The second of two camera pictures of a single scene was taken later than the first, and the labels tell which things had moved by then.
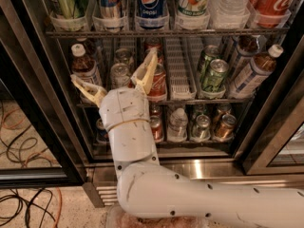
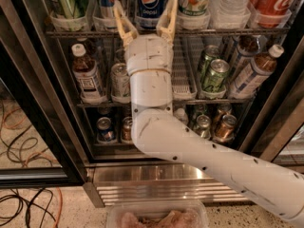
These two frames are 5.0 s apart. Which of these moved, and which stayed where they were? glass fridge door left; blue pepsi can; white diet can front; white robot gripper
Moved: white robot gripper
Stayed: blue pepsi can; glass fridge door left; white diet can front
